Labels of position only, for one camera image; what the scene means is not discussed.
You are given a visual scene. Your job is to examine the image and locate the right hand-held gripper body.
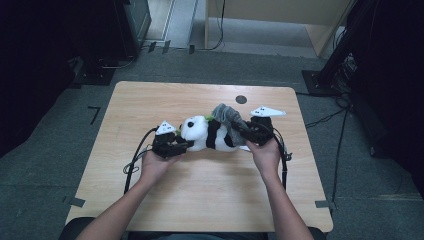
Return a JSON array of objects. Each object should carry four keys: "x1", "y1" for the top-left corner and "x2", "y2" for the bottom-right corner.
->
[{"x1": 246, "y1": 105, "x2": 287, "y2": 147}]

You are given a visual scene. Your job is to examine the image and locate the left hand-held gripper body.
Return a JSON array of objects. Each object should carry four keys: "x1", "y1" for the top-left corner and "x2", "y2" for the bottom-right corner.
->
[{"x1": 151, "y1": 120, "x2": 189, "y2": 160}]

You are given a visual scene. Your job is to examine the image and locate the black and white panda plush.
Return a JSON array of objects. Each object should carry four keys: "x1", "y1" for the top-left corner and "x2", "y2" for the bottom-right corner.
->
[{"x1": 176, "y1": 114, "x2": 252, "y2": 153}]

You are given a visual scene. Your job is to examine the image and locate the grey speckled knitted cloth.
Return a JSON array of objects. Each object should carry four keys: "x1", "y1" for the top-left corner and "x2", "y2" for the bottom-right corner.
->
[{"x1": 211, "y1": 103, "x2": 251, "y2": 148}]

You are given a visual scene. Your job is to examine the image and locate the person's left hand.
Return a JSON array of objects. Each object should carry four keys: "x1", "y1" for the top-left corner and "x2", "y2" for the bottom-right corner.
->
[{"x1": 139, "y1": 149, "x2": 184, "y2": 188}]

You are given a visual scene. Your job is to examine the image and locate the person's right hand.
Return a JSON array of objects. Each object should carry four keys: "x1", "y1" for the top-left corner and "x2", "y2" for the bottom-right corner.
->
[{"x1": 245, "y1": 138, "x2": 282, "y2": 180}]

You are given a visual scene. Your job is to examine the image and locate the black angled floor tape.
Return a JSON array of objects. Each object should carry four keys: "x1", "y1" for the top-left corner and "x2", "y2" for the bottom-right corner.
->
[{"x1": 87, "y1": 105, "x2": 102, "y2": 126}]

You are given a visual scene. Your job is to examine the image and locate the person's grey clothing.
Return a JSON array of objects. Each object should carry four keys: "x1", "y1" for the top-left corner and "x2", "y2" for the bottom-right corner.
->
[{"x1": 128, "y1": 231, "x2": 269, "y2": 240}]

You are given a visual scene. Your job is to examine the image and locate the black metal stand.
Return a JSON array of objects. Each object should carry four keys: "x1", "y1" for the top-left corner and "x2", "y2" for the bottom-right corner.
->
[{"x1": 301, "y1": 0, "x2": 379, "y2": 98}]

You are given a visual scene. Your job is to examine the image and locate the light wooden cabinet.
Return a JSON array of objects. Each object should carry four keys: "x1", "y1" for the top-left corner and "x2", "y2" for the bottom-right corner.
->
[{"x1": 204, "y1": 0, "x2": 355, "y2": 58}]

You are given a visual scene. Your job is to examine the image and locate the black chair armrest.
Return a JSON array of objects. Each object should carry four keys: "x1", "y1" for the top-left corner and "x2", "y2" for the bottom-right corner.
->
[
  {"x1": 306, "y1": 226, "x2": 328, "y2": 240},
  {"x1": 57, "y1": 216, "x2": 98, "y2": 240}
]

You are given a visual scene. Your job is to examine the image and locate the black equipment cabinet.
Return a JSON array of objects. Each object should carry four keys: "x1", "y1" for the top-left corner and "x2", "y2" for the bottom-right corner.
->
[{"x1": 111, "y1": 0, "x2": 153, "y2": 62}]

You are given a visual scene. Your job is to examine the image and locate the dark curtain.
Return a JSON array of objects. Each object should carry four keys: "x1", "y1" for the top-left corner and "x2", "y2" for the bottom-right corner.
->
[
  {"x1": 346, "y1": 0, "x2": 424, "y2": 198},
  {"x1": 0, "y1": 0, "x2": 78, "y2": 158}
]

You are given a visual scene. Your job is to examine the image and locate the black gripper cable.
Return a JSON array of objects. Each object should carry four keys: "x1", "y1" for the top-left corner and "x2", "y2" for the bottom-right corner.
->
[
  {"x1": 123, "y1": 126, "x2": 158, "y2": 195},
  {"x1": 263, "y1": 122, "x2": 294, "y2": 192}
]

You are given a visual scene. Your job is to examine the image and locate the thin pale wire bundle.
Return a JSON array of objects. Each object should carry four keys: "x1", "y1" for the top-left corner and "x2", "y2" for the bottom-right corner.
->
[{"x1": 121, "y1": 149, "x2": 153, "y2": 176}]

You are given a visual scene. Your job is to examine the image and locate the short black floor cable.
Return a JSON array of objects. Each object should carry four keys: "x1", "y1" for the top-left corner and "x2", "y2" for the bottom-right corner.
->
[{"x1": 304, "y1": 107, "x2": 348, "y2": 130}]

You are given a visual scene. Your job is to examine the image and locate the long black floor cable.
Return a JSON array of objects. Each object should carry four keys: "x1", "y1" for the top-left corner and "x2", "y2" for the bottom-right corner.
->
[{"x1": 330, "y1": 109, "x2": 350, "y2": 205}]

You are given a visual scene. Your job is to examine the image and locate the black looped floor cable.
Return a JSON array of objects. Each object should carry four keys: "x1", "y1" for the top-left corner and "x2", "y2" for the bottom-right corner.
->
[{"x1": 97, "y1": 54, "x2": 138, "y2": 70}]

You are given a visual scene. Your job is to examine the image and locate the black stand base plate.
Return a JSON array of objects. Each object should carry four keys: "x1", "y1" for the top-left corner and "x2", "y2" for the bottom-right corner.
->
[{"x1": 73, "y1": 67, "x2": 117, "y2": 87}]

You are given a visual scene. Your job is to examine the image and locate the tangled cable bundle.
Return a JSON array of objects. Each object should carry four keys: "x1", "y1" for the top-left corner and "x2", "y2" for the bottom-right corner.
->
[{"x1": 332, "y1": 52, "x2": 358, "y2": 108}]

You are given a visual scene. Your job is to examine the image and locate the black hanging cable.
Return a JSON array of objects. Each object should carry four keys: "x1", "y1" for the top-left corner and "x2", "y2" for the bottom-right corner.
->
[{"x1": 199, "y1": 0, "x2": 227, "y2": 52}]

